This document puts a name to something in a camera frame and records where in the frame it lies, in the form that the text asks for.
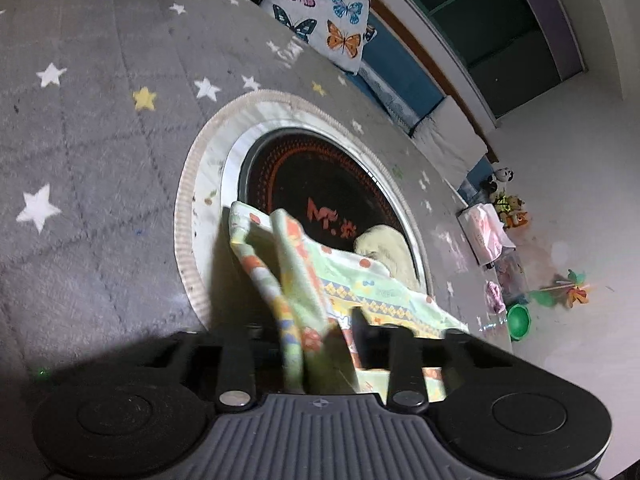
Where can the clear plastic bag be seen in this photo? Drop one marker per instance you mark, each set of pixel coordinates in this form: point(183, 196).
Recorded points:
point(512, 277)

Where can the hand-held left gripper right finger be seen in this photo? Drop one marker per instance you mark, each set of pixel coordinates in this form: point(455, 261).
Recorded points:
point(403, 360)

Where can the yellow plush toy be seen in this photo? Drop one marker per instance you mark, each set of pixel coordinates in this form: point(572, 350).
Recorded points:
point(511, 210)

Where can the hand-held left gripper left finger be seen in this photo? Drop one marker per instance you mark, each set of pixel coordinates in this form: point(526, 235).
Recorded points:
point(235, 360)

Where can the green patterned children's garment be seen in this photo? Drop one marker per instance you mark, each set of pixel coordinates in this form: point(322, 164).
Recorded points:
point(305, 280)

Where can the white cushion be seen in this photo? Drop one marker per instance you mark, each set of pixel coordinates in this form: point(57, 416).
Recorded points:
point(450, 137)

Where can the butterfly-print pillow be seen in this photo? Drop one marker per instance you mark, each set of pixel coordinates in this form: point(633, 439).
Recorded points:
point(320, 7)

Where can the small pink cloth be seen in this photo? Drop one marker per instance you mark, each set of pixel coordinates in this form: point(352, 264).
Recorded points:
point(495, 296)

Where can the green plastic bowl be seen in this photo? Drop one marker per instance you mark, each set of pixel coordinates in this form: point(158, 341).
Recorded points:
point(518, 322)

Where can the grey star-print blanket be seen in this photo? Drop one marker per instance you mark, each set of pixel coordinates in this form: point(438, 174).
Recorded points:
point(85, 125)

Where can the colourful toy pinwheel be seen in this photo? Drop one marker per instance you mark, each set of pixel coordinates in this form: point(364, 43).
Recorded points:
point(575, 290)

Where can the panda plush toy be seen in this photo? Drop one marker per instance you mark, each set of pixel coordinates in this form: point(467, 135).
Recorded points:
point(501, 178)

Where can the dark green glass door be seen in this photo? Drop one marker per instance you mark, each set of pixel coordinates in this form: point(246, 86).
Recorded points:
point(480, 20)

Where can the cream cloth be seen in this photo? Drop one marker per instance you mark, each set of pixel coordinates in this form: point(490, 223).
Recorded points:
point(387, 252)

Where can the round white fringed mat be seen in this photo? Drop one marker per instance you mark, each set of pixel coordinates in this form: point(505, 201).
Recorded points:
point(210, 170)

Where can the pink tissue pack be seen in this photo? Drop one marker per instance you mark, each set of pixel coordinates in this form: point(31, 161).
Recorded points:
point(482, 230)

